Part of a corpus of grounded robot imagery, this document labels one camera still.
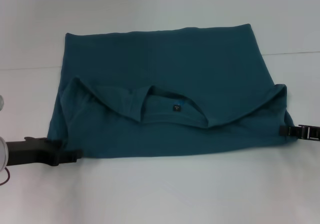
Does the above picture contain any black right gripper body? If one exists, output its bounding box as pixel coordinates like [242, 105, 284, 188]
[308, 126, 320, 142]

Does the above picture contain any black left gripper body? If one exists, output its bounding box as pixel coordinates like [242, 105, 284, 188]
[4, 136, 62, 169]

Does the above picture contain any teal t-shirt with FREE print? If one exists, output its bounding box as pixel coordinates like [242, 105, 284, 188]
[46, 23, 297, 160]

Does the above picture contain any left arm gripper cable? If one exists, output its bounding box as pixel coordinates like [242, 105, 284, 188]
[0, 168, 11, 187]

